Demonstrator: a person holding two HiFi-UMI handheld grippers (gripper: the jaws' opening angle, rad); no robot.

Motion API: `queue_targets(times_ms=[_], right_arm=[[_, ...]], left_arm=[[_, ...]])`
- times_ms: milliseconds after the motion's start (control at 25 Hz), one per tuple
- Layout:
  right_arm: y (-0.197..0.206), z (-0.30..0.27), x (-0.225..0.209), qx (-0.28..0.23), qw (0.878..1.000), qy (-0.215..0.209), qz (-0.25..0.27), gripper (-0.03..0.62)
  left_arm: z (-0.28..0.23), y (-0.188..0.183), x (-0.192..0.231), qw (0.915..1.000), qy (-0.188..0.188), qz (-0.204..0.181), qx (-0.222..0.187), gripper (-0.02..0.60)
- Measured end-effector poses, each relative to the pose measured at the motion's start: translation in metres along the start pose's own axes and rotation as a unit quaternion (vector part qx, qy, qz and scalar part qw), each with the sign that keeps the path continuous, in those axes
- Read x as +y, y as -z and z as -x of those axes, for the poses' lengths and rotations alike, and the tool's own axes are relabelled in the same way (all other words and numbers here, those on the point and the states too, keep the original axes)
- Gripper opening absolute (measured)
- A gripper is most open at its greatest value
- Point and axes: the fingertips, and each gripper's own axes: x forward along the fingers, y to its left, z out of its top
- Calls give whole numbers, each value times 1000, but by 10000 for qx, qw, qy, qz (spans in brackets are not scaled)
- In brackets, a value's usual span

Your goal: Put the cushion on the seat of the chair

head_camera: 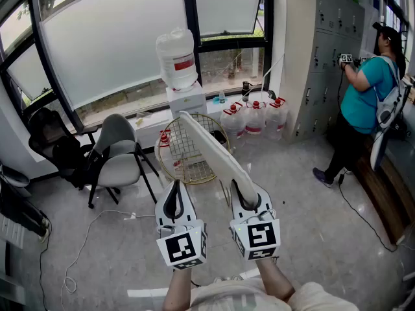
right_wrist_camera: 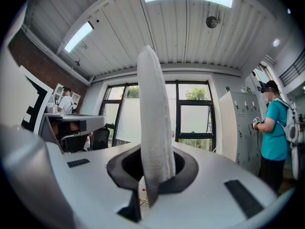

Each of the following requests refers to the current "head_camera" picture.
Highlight white cushion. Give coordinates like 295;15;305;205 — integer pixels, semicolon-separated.
178;110;260;207

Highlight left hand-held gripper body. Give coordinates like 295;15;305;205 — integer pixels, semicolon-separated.
154;218;208;270

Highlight white window sill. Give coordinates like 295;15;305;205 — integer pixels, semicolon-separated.
128;91;276;148

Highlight gold wire chair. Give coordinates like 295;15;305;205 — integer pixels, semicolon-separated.
158;113;233;207

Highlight large clear water bottle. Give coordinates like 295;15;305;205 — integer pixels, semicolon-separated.
155;27;198;92

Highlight black thermos bottle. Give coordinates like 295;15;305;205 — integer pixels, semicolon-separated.
241;80;253;102

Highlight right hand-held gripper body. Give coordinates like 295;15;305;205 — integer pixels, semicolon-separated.
229;209;281;261

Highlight white floor cable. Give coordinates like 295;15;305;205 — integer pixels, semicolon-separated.
60;209;156;311

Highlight person's cream shirt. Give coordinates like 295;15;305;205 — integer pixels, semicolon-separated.
189;277;361;311

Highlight black mesh office chair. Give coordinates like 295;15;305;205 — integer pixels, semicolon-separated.
27;107;98;190

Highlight black equipment stand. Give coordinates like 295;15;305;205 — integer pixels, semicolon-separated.
0;162;51;243

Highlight grey locker cabinet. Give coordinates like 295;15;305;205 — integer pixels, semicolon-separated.
293;0;366;144

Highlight grey padded chair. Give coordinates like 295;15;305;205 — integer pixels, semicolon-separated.
88;113;160;209

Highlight white water dispenser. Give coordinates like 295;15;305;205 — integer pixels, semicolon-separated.
165;81;208;126

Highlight black round bin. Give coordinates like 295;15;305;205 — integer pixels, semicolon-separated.
209;130;228;146

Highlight black framed window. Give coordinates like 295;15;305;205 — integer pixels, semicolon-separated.
0;0;275;132

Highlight thin black floor cable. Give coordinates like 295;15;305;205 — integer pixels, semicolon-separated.
38;218;53;311

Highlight thin white cord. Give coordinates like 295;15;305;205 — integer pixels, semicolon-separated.
261;55;286;92

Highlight white floor tape strip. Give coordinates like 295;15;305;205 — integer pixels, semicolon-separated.
126;288;169;298

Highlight person's left forearm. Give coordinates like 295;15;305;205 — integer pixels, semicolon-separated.
161;267;195;311

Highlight person's right forearm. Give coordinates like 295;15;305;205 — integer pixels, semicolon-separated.
254;257;296;303

